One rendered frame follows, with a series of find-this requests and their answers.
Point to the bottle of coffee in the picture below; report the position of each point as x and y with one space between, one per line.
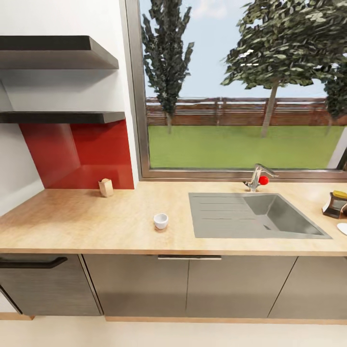
337 200

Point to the drop in sink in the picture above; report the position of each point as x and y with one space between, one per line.
251 215

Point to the fixed window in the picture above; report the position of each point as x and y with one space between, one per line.
217 86

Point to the countertop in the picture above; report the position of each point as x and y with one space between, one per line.
82 221

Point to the coffee cup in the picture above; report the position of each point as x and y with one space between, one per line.
161 220

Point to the cabinet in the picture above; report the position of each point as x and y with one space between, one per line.
216 286

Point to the fridge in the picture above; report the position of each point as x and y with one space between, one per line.
19 177

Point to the water glass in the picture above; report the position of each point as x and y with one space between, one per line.
106 188

